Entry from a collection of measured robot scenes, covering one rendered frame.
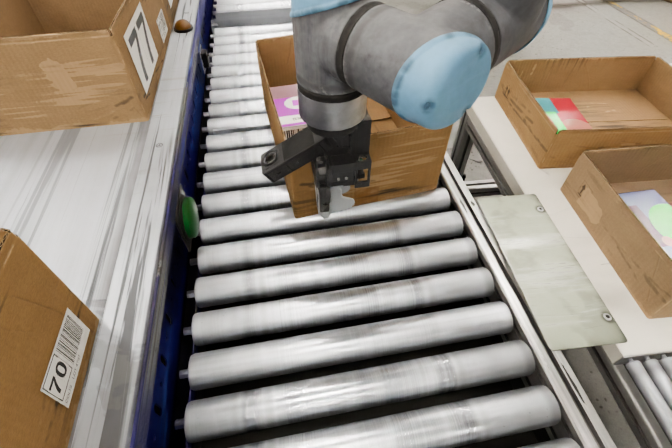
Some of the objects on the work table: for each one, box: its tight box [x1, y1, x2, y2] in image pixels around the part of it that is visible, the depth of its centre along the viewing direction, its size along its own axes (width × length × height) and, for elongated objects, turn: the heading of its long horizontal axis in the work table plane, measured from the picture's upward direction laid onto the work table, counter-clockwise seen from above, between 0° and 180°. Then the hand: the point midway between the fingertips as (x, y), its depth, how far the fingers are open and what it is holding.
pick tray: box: [495, 56, 672, 169], centre depth 89 cm, size 28×38×10 cm
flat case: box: [535, 98, 592, 134], centre depth 92 cm, size 14×19×2 cm
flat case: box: [618, 189, 672, 259], centre depth 67 cm, size 14×19×2 cm
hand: (320, 212), depth 67 cm, fingers closed
